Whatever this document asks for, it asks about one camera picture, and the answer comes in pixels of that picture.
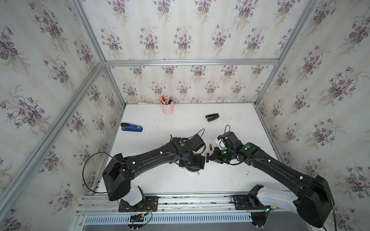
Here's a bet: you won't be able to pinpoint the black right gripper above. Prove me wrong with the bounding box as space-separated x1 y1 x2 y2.
207 147 235 164

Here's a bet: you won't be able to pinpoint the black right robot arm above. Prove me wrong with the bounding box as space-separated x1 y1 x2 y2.
206 142 335 228

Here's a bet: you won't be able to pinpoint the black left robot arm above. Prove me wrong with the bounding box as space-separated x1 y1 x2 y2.
102 134 206 207

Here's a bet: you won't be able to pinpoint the black stapler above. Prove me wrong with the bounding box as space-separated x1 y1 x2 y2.
205 113 219 122

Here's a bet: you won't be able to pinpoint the pink pen holder cup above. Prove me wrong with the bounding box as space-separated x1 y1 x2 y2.
161 103 174 115

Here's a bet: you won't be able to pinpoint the pens in pink cup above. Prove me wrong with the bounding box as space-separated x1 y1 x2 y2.
160 94 173 105

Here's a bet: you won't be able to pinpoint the blue stapler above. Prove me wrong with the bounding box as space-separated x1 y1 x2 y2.
120 122 143 132

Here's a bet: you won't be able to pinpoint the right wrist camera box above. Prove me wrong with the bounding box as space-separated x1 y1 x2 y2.
216 131 243 150

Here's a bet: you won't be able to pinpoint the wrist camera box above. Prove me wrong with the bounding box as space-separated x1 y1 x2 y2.
216 131 243 150
189 134 206 153

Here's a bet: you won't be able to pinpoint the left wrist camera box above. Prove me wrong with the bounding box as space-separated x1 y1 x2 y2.
189 134 206 153

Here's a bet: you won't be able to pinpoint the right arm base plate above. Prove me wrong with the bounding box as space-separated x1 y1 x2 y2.
230 194 271 211

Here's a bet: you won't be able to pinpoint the aluminium front rail frame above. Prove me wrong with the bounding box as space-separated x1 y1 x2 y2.
67 193 315 231

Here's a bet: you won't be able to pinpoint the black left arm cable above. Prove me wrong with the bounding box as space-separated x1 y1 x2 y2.
82 151 122 194

